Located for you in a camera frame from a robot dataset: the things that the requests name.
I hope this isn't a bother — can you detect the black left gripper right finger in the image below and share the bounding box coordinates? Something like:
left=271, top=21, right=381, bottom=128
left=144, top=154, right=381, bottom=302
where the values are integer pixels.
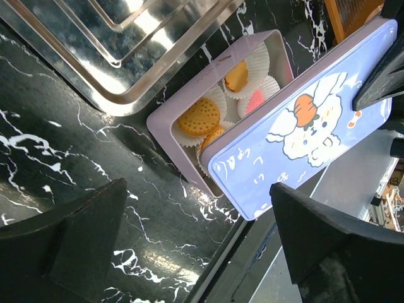
left=270, top=183, right=403, bottom=302

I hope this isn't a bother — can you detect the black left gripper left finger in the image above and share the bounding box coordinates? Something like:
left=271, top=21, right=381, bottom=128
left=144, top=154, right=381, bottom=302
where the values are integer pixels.
left=1, top=179, right=127, bottom=302

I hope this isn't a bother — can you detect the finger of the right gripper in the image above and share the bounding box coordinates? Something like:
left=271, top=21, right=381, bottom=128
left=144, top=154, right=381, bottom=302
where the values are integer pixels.
left=352, top=1, right=403, bottom=110

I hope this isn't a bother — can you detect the pink round cookie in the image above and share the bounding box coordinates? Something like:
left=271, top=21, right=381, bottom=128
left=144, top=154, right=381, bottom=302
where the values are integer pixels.
left=245, top=89, right=264, bottom=114

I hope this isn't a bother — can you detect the golden flower-shaped biscuit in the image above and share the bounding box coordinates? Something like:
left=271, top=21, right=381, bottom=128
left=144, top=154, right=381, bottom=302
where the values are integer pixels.
left=224, top=60, right=249, bottom=93

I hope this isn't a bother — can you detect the golden round biscuit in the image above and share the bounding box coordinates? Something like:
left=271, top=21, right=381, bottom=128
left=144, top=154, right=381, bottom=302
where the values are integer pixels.
left=199, top=125, right=225, bottom=152
left=177, top=97, right=220, bottom=136

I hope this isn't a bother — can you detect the wooden shelf rack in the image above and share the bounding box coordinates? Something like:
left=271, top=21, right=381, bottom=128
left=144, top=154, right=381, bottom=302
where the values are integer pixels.
left=324, top=0, right=384, bottom=45

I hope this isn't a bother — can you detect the white paper cupcake liner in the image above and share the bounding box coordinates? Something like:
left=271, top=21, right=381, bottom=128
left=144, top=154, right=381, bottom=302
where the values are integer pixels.
left=222, top=42, right=270, bottom=99
left=237, top=75, right=280, bottom=118
left=171, top=84, right=227, bottom=147
left=194, top=121, right=234, bottom=179

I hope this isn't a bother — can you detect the lilac cookie tin box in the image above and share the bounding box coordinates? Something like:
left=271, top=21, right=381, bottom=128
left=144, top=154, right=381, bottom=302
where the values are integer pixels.
left=146, top=30, right=294, bottom=198

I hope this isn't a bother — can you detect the large steel baking tray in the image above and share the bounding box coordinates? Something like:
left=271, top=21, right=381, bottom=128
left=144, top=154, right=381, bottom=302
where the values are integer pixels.
left=1, top=1, right=240, bottom=116

